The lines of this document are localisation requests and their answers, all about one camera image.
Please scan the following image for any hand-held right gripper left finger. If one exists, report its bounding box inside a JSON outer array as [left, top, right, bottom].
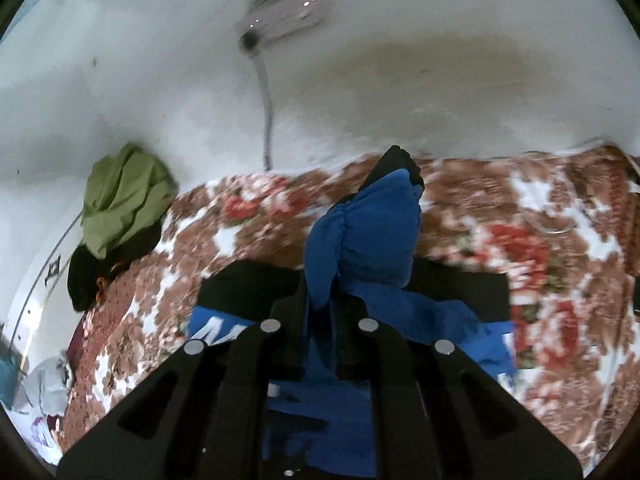
[[56, 272, 309, 480]]

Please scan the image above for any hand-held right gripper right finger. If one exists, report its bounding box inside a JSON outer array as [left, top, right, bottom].
[[335, 292, 584, 480]]

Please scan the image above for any blue and black shirt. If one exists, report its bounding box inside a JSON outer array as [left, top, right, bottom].
[[186, 145, 517, 479]]

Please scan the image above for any brown floral blanket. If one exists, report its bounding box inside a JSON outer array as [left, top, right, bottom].
[[55, 142, 640, 461]]

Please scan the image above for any green cloth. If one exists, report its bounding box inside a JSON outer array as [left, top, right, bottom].
[[81, 142, 179, 261]]

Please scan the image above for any black cloth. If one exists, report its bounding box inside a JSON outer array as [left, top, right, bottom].
[[67, 220, 163, 312]]

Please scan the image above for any light grey cloth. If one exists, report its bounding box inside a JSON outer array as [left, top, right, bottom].
[[12, 360, 73, 416]]

